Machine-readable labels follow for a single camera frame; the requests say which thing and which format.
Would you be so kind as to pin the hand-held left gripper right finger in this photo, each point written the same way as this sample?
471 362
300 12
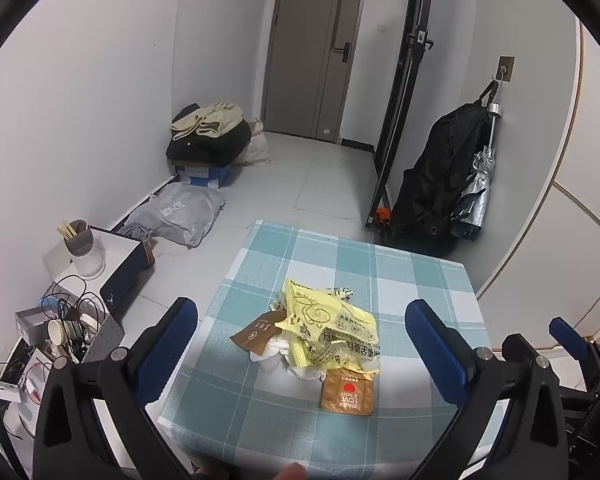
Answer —
437 350

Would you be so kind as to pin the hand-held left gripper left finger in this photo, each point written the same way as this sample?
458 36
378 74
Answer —
167 345

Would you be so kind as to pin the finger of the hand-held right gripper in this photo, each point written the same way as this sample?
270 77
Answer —
567 335

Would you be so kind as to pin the brown foil packet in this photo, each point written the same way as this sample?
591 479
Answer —
257 332
347 392

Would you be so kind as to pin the person's left hand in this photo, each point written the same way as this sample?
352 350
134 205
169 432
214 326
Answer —
290 471

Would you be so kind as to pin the grey perforated case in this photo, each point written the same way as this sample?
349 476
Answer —
105 337

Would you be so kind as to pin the checked teal tablecloth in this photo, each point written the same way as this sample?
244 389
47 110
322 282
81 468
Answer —
380 270

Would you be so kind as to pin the paper cup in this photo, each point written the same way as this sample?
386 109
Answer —
62 332

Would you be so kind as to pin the crumpled white tissue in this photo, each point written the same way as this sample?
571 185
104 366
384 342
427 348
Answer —
275 355

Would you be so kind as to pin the white jar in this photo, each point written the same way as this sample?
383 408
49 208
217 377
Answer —
87 262

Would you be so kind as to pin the yellow printed plastic bag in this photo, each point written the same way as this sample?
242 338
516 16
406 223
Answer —
320 315

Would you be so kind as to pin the grey plastic mailing bag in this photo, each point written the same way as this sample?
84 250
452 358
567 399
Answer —
175 212

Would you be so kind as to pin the grey cup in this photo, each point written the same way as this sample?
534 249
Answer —
77 240

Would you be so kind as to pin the clear plastic box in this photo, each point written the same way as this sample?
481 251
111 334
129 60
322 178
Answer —
30 322

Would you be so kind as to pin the orange object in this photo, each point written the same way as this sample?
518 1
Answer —
383 215

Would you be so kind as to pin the bundle of wooden chopsticks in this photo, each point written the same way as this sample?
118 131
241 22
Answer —
67 230

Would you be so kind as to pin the white box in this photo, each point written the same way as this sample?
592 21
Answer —
17 375

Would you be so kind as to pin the silver folded umbrella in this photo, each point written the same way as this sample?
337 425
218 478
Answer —
472 195

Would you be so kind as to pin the black hanging jacket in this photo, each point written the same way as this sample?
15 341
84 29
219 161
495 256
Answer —
440 175

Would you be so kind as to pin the blue cardboard box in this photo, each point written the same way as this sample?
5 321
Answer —
205 174

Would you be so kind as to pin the black garment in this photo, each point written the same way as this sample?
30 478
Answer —
205 147

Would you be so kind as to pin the beige tote bag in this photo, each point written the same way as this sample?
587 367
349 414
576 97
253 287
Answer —
255 147

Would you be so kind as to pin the beige garment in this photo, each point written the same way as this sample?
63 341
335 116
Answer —
210 117

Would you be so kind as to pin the grey-brown door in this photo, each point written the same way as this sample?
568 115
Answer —
305 60

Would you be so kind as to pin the wall hook plate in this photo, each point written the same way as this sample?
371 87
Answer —
506 67

